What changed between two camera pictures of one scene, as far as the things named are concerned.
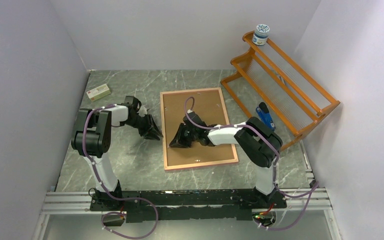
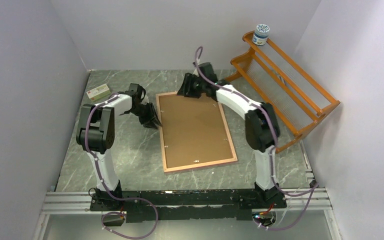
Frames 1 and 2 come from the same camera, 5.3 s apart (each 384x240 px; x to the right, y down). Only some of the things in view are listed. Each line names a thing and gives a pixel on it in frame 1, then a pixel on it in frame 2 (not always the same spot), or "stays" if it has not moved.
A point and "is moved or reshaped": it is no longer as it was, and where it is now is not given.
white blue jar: [260, 35] stays
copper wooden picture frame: [163, 121] is moved or reshaped
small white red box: [98, 92] stays
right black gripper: [178, 141] to [186, 90]
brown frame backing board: [209, 106] stays
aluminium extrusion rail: [66, 202] stays
